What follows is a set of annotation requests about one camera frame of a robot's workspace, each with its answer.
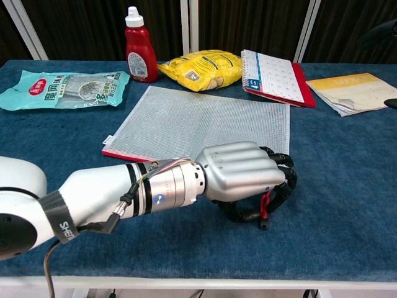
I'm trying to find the grey velcro strap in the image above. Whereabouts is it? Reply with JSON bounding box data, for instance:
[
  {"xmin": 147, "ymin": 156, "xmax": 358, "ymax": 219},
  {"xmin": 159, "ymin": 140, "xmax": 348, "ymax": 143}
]
[{"xmin": 39, "ymin": 191, "xmax": 80, "ymax": 245}]

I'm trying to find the black pleated curtain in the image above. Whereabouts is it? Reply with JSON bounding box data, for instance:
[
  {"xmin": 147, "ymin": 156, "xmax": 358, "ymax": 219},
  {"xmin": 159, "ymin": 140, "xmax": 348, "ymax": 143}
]
[
  {"xmin": 302, "ymin": 0, "xmax": 397, "ymax": 65},
  {"xmin": 20, "ymin": 0, "xmax": 184, "ymax": 61},
  {"xmin": 197, "ymin": 0, "xmax": 311, "ymax": 61},
  {"xmin": 0, "ymin": 2, "xmax": 32, "ymax": 68}
]

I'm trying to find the red ketchup squeeze bottle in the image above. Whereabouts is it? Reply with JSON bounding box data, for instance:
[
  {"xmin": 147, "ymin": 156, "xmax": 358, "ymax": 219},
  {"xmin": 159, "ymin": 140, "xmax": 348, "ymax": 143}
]
[{"xmin": 125, "ymin": 6, "xmax": 159, "ymax": 84}]

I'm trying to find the white frame post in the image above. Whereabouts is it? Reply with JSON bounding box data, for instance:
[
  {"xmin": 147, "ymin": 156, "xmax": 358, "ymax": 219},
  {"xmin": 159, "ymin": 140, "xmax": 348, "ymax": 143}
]
[
  {"xmin": 293, "ymin": 0, "xmax": 322, "ymax": 63},
  {"xmin": 0, "ymin": 0, "xmax": 50, "ymax": 61},
  {"xmin": 179, "ymin": 0, "xmax": 199, "ymax": 55}
]

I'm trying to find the blue carpet table mat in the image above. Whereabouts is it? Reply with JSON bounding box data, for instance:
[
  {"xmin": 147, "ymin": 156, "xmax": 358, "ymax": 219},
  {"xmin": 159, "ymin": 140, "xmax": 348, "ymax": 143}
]
[{"xmin": 0, "ymin": 60, "xmax": 397, "ymax": 283}]

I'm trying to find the white paper sheet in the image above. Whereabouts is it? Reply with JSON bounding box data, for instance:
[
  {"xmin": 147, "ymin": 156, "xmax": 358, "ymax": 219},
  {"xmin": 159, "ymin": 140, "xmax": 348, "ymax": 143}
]
[{"xmin": 101, "ymin": 86, "xmax": 291, "ymax": 164}]

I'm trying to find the spiral calendar notebook red cover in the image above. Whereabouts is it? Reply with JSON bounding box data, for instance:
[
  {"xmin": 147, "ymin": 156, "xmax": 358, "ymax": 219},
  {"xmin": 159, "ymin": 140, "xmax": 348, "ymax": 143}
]
[{"xmin": 241, "ymin": 48, "xmax": 317, "ymax": 109}]

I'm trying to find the teal cleaning cloth package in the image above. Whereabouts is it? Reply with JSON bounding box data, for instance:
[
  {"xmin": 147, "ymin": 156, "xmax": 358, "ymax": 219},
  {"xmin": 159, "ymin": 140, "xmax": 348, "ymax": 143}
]
[{"xmin": 0, "ymin": 70, "xmax": 131, "ymax": 112}]

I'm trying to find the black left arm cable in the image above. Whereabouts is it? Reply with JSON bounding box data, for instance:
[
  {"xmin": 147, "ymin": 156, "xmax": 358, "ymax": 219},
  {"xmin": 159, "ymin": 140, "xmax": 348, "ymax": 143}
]
[{"xmin": 44, "ymin": 181, "xmax": 140, "ymax": 298}]

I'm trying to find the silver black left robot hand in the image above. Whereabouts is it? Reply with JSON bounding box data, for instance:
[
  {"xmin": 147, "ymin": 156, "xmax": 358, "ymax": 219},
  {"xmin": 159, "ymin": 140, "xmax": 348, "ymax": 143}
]
[{"xmin": 194, "ymin": 141, "xmax": 298, "ymax": 223}]

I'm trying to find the yellow paper booklet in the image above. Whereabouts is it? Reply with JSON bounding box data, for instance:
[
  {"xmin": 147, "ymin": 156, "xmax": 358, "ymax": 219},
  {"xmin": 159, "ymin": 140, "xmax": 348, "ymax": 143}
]
[{"xmin": 305, "ymin": 72, "xmax": 397, "ymax": 117}]

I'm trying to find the yellow snack bag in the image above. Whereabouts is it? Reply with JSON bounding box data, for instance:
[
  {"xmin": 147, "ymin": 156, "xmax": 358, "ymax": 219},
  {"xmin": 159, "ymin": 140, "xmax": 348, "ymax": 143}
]
[{"xmin": 157, "ymin": 49, "xmax": 243, "ymax": 93}]

